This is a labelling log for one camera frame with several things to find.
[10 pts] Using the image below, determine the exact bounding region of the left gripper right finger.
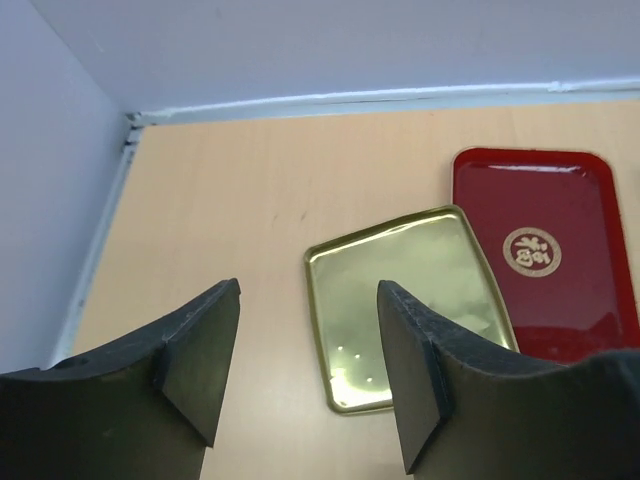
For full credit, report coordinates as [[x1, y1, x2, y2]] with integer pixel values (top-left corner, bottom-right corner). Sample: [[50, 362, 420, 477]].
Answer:
[[377, 281, 639, 479]]

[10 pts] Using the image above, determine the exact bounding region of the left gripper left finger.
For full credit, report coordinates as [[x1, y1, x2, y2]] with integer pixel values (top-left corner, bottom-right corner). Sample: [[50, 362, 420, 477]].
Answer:
[[1, 279, 241, 479]]

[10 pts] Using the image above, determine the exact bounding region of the gold tin lid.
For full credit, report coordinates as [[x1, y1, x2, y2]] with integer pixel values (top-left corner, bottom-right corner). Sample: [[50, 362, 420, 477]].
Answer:
[[304, 205, 519, 415]]

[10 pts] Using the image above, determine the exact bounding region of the red lacquer tray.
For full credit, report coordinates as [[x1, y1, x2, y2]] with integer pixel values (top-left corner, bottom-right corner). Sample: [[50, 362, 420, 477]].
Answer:
[[452, 148, 639, 364]]

